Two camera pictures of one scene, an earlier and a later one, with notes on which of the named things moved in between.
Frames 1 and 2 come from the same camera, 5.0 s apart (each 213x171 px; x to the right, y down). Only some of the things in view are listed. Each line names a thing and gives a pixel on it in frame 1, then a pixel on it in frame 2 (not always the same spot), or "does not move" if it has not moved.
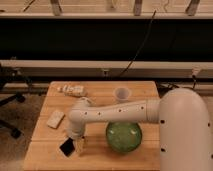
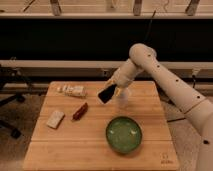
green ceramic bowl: [123, 136] does not move
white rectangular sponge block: [55, 119] does not move
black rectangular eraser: [67, 147] -> [106, 94]
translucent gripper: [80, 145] -> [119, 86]
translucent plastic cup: [122, 94] does not move
